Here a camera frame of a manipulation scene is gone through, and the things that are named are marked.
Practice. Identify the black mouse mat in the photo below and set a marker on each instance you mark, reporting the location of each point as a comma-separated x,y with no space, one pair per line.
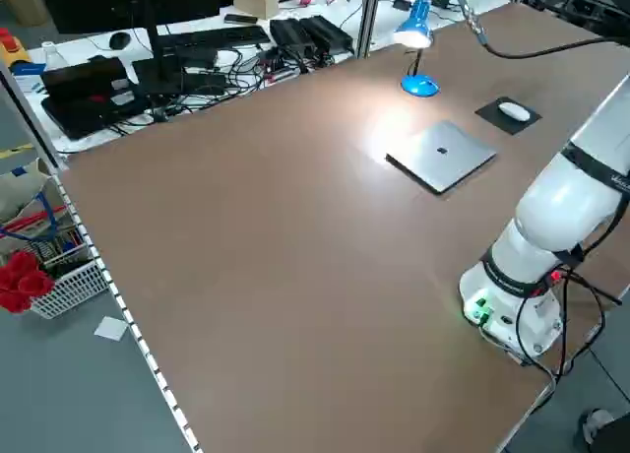
487,112

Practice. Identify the open black laptop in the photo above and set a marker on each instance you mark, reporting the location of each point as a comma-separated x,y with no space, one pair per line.
79,108

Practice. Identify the white paper sheet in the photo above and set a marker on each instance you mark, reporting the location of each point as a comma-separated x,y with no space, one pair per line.
110,328

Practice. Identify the light wooden box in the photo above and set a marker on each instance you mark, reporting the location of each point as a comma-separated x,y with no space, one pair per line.
256,2

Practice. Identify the black power supply box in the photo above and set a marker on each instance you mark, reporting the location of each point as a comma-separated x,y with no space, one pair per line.
290,34
327,32

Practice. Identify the grey closed laptop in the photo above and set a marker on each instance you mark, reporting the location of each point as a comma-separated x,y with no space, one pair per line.
443,162

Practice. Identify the clear water bottle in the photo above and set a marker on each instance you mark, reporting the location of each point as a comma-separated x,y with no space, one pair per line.
53,59

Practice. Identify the blue white box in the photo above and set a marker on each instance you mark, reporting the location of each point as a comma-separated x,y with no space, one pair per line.
27,68

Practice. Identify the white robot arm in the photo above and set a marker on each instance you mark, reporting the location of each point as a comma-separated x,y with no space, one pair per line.
556,202

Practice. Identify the person's shoe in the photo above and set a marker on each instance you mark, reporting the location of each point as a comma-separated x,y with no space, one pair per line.
598,423

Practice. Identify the black monitor stand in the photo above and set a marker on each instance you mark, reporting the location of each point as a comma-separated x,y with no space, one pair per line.
156,29

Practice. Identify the black computer mouse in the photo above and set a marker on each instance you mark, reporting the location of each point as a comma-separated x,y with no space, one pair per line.
119,40

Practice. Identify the blue desk lamp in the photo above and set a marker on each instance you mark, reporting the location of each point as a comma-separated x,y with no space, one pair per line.
417,19

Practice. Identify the black phone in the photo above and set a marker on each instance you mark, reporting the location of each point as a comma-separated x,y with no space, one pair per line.
241,19

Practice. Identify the black keyboard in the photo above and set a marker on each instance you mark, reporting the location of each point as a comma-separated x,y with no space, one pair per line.
216,37

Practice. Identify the white computer mouse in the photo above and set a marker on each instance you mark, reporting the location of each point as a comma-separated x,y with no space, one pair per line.
514,110

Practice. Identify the red artificial flowers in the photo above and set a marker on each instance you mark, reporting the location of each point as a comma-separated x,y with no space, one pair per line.
22,280

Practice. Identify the black power adapter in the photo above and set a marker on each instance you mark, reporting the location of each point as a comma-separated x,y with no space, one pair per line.
440,2
402,4

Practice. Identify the white bag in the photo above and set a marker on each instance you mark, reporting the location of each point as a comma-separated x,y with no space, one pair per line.
19,192

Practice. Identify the aluminium frame post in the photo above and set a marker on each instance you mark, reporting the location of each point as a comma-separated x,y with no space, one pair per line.
369,19

